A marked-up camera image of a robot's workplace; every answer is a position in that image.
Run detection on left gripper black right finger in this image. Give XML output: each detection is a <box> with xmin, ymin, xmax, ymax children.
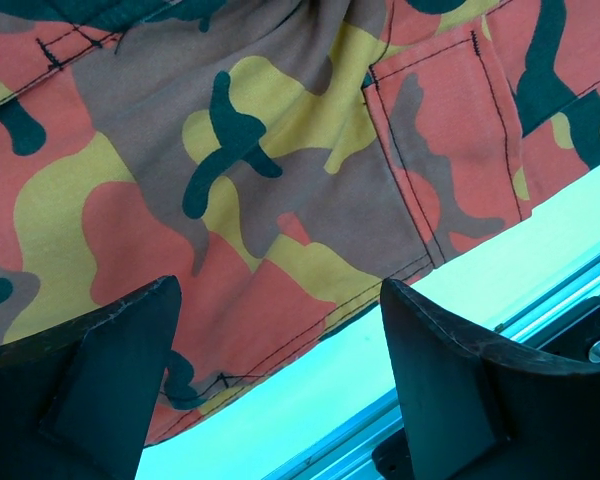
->
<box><xmin>379</xmin><ymin>277</ymin><xmax>600</xmax><ymax>480</ymax></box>

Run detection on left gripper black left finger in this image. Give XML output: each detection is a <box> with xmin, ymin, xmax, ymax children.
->
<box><xmin>0</xmin><ymin>276</ymin><xmax>181</xmax><ymax>479</ymax></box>

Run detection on orange camouflage trousers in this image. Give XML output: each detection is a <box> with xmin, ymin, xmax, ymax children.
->
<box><xmin>0</xmin><ymin>1</ymin><xmax>600</xmax><ymax>444</ymax></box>

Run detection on aluminium rail frame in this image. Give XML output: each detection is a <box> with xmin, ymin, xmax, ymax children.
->
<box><xmin>267</xmin><ymin>248</ymin><xmax>600</xmax><ymax>479</ymax></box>

